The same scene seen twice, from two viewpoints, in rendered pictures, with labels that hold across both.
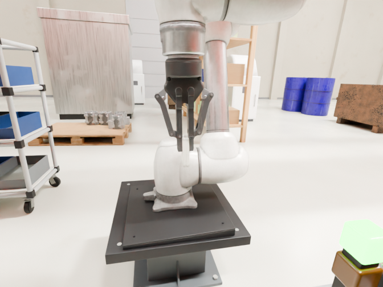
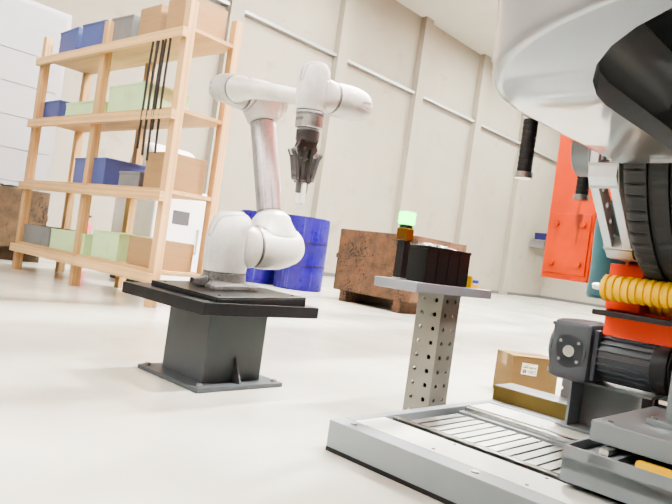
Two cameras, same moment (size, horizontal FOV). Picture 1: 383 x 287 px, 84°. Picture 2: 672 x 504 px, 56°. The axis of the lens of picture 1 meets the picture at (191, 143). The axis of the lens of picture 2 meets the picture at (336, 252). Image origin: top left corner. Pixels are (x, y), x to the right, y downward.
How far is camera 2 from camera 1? 1.68 m
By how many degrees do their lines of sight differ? 38
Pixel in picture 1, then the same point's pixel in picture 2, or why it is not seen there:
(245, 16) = (343, 114)
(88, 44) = not seen: outside the picture
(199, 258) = (256, 357)
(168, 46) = (308, 121)
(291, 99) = not seen: hidden behind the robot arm
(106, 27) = not seen: outside the picture
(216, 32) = (271, 111)
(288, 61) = (233, 182)
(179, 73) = (311, 138)
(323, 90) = (312, 240)
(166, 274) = (221, 374)
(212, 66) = (267, 144)
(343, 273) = (401, 234)
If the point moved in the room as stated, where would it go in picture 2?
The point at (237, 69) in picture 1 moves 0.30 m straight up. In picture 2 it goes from (194, 167) to (201, 124)
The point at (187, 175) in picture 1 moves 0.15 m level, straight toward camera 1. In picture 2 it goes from (252, 248) to (273, 252)
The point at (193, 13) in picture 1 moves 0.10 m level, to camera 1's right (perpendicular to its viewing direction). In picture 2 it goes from (323, 107) to (349, 115)
